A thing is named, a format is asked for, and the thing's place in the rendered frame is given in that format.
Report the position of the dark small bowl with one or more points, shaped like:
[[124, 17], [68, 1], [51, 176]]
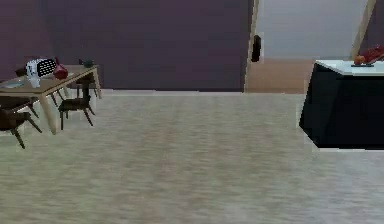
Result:
[[87, 62]]

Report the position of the dark wooden chair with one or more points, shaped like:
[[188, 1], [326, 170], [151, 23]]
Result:
[[76, 104], [16, 102], [11, 120]]

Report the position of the light wooden dining table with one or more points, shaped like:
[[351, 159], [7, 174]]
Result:
[[46, 87]]

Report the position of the black counter with white top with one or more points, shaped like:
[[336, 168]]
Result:
[[346, 106]]

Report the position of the white and black appliance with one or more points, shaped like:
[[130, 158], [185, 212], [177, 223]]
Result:
[[40, 68]]

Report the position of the orange fruit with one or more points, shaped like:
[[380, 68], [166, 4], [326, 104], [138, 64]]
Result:
[[359, 60]]

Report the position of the dark tray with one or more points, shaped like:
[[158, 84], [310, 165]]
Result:
[[362, 65]]

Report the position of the pale plate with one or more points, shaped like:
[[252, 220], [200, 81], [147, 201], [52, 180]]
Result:
[[12, 85]]

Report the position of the red object on counter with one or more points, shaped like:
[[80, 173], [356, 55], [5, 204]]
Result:
[[374, 54]]

